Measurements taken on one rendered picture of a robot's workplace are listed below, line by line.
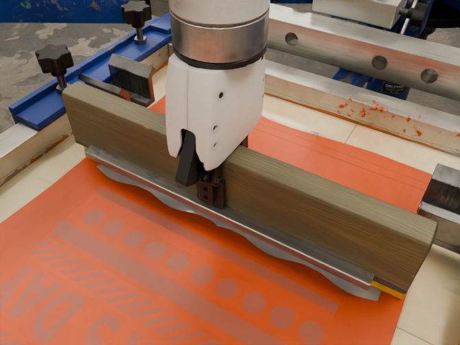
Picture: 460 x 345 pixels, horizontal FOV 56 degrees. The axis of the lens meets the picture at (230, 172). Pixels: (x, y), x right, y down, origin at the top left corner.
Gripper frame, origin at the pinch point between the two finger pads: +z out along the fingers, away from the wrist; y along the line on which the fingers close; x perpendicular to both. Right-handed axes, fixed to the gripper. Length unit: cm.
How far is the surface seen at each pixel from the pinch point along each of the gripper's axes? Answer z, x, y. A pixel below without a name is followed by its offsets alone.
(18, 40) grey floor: 103, -233, -126
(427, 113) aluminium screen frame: 2.0, 15.7, -25.9
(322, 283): 5.6, 13.2, 2.5
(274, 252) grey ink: 5.5, 7.5, 1.7
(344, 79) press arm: 9.4, 0.4, -40.5
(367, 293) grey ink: 5.4, 17.3, 1.4
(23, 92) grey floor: 102, -182, -87
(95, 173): 5.8, -16.8, 2.4
